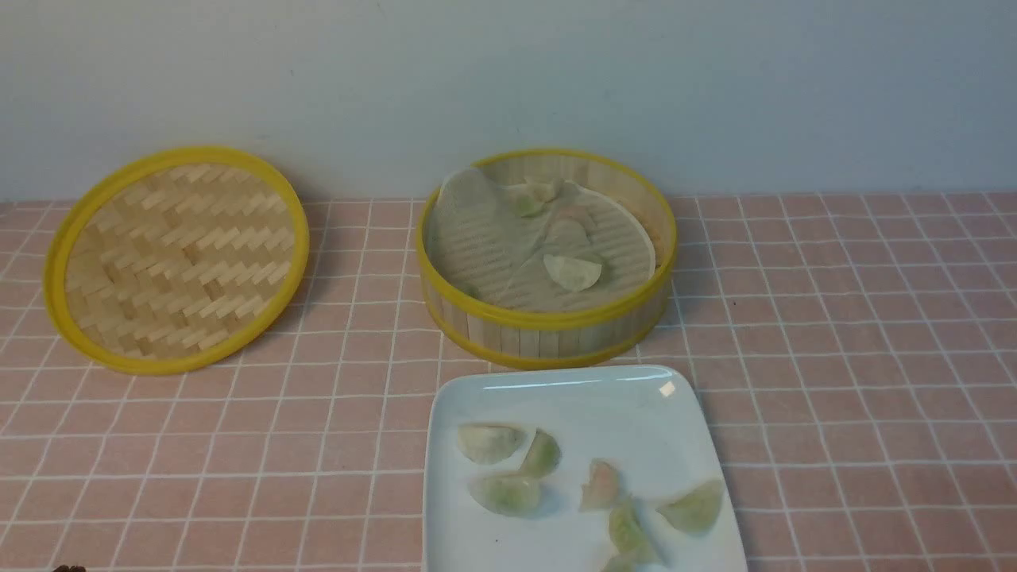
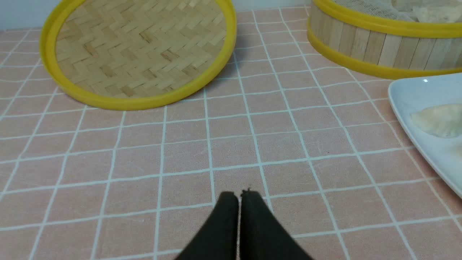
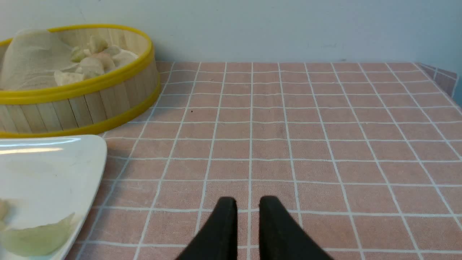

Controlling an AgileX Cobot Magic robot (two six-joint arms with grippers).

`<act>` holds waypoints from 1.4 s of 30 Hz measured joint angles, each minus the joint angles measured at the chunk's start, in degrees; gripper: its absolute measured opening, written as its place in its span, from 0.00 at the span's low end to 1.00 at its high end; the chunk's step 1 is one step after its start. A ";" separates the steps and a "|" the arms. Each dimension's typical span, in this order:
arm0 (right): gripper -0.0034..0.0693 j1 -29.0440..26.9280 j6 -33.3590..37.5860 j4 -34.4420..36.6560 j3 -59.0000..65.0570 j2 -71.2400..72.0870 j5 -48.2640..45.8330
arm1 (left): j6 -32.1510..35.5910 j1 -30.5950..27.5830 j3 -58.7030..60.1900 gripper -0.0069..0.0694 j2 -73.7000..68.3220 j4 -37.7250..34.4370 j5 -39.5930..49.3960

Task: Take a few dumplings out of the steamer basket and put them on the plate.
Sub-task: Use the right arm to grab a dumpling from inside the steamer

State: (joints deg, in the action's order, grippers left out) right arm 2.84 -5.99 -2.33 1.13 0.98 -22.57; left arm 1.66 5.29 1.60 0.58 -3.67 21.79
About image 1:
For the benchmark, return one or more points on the pale green dumpling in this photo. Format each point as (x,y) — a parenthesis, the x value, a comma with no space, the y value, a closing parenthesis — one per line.
(573,274)

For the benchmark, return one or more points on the white-green dumpling plate top-left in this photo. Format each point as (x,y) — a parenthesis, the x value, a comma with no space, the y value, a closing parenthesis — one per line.
(487,443)

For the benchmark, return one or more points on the green dumpling plate upper middle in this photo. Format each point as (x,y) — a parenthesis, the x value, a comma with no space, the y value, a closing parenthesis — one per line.
(542,457)

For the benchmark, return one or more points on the green dumpling plate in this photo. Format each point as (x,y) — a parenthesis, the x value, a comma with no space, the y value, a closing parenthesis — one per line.
(632,544)
(696,511)
(542,457)
(507,494)

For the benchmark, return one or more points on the white square plate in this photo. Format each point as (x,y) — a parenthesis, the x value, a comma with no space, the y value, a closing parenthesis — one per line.
(645,419)

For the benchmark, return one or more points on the green dumpling plate lower left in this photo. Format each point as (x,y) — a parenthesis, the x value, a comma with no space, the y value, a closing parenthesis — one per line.
(507,494)

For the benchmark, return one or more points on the pink dumpling on plate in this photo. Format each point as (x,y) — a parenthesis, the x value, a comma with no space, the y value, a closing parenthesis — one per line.
(603,486)

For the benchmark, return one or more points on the green dumpling plate bottom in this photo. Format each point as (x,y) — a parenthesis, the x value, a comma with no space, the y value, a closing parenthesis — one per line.
(632,544)

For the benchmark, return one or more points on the green dumpling plate right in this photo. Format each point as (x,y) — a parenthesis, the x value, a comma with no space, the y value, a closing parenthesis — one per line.
(696,511)

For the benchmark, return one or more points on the bamboo steamer basket yellow rim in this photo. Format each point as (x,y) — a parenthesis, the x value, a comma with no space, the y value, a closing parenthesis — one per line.
(545,341)

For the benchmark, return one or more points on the white steamer liner cloth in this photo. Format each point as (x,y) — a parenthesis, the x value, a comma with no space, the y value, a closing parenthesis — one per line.
(476,242)

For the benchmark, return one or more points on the green dumpling in steamer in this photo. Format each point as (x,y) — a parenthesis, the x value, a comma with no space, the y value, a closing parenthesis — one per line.
(525,206)

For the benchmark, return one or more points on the pinkish dumpling in steamer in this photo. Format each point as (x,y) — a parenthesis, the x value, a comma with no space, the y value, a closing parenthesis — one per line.
(570,224)

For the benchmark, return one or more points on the pale dumpling steamer back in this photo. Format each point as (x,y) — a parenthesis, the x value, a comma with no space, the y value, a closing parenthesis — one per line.
(544,190)

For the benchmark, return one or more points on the bamboo steamer lid yellow rim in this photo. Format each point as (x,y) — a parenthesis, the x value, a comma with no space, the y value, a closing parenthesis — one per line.
(176,261)

